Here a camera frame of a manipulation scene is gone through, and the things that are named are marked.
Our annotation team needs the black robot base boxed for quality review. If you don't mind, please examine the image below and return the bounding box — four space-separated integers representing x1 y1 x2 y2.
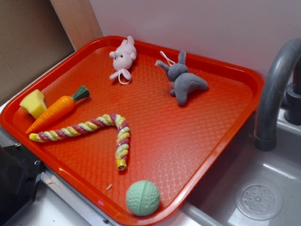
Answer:
0 145 43 226

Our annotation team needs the orange toy carrot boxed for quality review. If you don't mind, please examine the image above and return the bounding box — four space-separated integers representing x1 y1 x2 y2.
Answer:
25 85 90 134

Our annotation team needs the green dimpled ball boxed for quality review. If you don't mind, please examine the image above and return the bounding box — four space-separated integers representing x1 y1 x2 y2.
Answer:
126 180 161 217

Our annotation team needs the multicolour twisted rope toy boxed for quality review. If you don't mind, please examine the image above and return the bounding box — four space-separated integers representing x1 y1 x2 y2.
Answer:
29 113 130 171

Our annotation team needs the wooden board strip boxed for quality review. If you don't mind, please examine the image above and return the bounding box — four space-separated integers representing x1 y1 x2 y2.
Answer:
50 0 103 51

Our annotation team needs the red plastic tray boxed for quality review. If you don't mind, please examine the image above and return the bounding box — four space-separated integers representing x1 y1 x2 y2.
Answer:
0 36 263 226

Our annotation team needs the grey toy faucet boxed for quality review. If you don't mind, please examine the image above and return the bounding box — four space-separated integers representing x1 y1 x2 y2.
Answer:
254 38 301 151

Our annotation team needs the brown cardboard panel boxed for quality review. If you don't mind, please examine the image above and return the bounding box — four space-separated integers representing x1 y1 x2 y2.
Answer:
0 0 74 104

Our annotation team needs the grey toy sink basin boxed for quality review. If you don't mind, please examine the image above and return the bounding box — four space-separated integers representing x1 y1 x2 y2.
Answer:
181 110 301 226

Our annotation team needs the yellow sponge cheese wedge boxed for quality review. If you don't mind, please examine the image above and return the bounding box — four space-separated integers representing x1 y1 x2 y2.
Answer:
19 89 47 119

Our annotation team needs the pink plush bunny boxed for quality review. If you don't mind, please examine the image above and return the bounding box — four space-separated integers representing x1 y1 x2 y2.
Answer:
109 36 137 85

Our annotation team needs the grey plush bunny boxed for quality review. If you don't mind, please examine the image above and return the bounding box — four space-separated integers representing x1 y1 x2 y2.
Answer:
155 51 209 106

